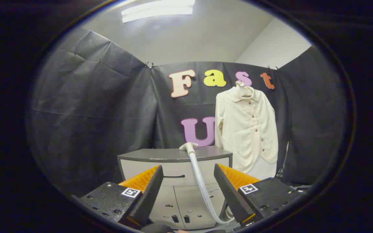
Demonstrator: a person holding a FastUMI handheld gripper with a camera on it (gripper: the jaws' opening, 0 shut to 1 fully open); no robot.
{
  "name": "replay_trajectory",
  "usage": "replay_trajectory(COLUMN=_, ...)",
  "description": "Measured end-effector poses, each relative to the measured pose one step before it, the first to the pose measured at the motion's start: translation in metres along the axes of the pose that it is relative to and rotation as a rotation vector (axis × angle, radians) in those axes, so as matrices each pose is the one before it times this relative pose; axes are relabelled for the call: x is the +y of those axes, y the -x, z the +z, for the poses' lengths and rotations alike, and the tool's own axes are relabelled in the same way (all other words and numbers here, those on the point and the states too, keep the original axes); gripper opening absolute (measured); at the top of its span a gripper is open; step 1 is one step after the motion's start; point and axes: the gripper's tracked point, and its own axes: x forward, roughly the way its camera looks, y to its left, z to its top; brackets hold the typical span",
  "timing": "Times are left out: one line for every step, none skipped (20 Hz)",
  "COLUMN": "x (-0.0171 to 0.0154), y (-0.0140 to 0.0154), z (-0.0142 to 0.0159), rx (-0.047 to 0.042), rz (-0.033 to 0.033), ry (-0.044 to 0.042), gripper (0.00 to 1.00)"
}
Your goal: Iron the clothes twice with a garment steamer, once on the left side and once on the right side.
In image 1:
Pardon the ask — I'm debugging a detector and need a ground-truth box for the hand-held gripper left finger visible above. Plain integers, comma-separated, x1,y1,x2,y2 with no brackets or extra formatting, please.
71,165,164,231

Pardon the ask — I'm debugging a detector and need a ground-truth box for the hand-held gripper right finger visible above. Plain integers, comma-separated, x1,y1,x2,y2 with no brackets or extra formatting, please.
214,163,307,231

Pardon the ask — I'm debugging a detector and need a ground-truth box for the white steamer hose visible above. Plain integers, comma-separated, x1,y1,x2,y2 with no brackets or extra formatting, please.
189,153,235,225

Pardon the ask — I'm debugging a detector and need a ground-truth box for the white garment steamer head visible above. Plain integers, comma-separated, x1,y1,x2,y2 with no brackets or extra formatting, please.
179,142,199,158

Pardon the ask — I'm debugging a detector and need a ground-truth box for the cream button shirt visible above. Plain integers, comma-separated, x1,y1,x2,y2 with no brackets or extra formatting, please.
215,85,279,180

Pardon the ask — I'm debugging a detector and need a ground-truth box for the white clothes hanger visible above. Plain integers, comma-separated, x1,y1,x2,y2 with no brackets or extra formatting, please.
235,80,255,98

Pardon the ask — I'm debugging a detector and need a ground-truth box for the grey cabinet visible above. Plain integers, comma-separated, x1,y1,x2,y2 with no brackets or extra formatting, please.
118,146,233,230

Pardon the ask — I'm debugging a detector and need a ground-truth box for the black backdrop cloth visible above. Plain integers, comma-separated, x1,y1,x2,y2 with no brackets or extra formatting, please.
28,28,347,198

